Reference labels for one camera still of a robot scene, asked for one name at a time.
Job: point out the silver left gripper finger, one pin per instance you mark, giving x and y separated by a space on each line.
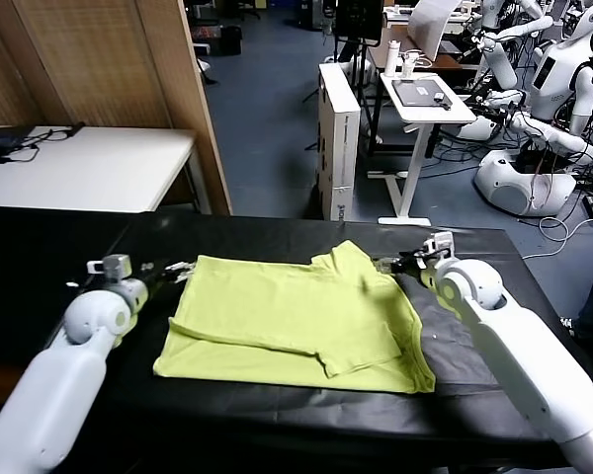
180 267
184 276

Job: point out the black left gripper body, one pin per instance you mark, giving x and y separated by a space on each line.
158 284

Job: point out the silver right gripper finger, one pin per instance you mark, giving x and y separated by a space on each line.
388 260
389 269

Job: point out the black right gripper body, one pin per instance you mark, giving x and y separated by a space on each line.
414 265

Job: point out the yellow-green t-shirt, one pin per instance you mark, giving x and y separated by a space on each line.
277 306

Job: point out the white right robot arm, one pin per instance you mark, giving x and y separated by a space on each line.
514 355

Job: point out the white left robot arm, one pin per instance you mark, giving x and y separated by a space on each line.
54 385

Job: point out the black table cover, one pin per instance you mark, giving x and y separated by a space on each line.
29 247
277 237

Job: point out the tall white cardboard box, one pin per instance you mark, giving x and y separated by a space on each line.
343 148

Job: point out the white rectangular table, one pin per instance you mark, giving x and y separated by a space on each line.
104 168

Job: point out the white humanoid robot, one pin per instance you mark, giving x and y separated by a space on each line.
524 190
499 66

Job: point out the white standing desk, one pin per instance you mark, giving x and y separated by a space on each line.
454 114

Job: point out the black sneaker white stripes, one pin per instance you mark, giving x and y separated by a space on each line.
568 323

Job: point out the gray laptop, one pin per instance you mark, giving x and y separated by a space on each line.
415 93

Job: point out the small black device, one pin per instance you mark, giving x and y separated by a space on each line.
441 97

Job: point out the black power adapter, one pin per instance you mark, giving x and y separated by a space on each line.
75 129

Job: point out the black power strip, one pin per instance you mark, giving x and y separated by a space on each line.
592 205

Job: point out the small white bottle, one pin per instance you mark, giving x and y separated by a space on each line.
408 66

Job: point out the black laptop on table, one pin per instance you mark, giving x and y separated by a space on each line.
2 139

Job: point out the wooden partition screen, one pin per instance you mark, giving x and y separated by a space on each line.
104 59

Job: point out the black trash bin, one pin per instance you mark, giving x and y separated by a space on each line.
231 42

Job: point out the white curved panel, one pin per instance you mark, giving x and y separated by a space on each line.
427 29

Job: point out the black monitor on stand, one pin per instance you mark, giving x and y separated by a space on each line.
358 17

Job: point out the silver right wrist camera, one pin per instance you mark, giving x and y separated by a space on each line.
441 243

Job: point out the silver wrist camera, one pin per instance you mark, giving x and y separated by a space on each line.
116 265
441 243

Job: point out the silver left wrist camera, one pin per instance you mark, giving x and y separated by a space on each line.
116 265

